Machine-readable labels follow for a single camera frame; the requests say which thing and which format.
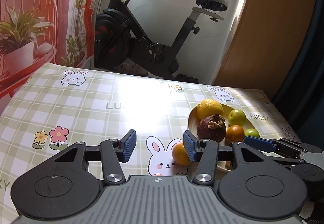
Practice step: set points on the checked bunny tablecloth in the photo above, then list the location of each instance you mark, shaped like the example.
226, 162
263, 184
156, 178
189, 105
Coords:
88, 102

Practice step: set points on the printed wall tapestry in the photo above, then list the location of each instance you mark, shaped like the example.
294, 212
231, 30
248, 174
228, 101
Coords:
50, 23

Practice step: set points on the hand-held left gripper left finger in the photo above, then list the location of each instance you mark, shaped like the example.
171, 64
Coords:
129, 146

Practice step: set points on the wooden cabinet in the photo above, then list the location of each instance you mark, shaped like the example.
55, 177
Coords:
265, 23

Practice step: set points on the small green round fruit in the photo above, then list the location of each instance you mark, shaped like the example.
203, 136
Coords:
251, 132

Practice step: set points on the black exercise bike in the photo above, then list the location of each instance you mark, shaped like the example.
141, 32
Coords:
114, 36

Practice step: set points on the yellow lemon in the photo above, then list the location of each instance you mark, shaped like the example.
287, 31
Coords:
210, 108

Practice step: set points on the dark purple mangosteen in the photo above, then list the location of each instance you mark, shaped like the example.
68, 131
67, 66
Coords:
210, 131

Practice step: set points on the brown sandal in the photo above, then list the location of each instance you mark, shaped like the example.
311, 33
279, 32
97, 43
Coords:
126, 67
140, 70

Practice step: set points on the large yellow-green round fruit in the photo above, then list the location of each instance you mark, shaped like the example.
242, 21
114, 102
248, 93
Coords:
236, 117

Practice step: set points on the cream round plate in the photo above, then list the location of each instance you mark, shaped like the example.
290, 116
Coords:
193, 118

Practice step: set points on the blue curtain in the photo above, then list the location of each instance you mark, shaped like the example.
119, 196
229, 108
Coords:
308, 61

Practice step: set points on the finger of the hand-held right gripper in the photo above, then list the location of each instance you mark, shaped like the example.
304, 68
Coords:
286, 162
258, 142

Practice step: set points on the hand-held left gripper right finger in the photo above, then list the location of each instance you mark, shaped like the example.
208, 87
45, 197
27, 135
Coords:
190, 146

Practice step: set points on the small orange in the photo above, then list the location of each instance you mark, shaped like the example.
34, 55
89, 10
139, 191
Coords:
235, 134
178, 154

